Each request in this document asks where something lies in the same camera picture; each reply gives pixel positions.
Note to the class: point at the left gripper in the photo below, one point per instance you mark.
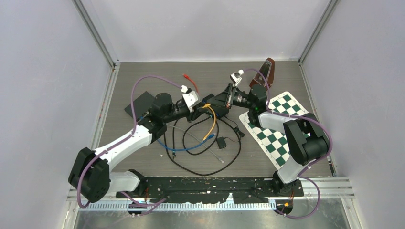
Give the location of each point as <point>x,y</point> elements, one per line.
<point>197,111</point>

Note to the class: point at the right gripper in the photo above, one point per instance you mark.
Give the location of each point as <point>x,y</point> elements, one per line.
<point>229,91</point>

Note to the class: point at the small black blue switch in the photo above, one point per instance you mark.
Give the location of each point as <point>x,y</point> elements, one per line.
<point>219,110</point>

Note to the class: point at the black power adapter with cord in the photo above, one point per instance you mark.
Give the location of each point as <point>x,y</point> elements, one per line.
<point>221,140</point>

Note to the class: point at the dark grey network switch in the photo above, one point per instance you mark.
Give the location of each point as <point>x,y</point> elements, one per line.
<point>142,104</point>

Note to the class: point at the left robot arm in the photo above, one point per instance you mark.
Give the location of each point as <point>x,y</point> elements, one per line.
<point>92,174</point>

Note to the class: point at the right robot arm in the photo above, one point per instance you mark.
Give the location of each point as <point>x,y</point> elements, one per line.
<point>307,139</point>

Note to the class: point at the brown metronome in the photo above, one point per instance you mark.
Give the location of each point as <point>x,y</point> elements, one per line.
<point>268,71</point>

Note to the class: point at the green white chessboard mat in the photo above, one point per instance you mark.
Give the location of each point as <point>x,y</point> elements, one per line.
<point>274,143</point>

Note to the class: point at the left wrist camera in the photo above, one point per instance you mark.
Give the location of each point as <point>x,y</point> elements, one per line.
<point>190,97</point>

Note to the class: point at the black ethernet cable teal boot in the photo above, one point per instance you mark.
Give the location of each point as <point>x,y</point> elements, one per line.
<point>173,140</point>

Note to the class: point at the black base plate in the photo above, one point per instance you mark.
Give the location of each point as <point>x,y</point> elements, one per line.
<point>211,190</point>

